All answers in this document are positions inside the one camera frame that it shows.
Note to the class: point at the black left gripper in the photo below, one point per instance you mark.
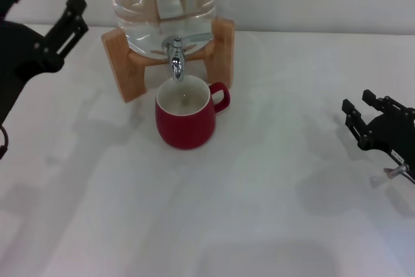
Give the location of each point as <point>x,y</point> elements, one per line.
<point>16,59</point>

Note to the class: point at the wooden dispenser stand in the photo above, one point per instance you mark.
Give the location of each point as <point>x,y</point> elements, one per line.
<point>131,72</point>

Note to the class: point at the glass water dispenser jar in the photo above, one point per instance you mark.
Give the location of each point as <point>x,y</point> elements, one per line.
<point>146,14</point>

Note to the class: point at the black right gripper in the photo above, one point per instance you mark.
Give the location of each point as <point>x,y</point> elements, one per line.
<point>392,134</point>

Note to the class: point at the red cup white inside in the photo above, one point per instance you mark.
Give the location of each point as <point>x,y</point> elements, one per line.
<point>184,127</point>

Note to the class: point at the steel faucet strainer tube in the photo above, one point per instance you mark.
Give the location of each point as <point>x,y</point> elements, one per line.
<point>199,37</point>

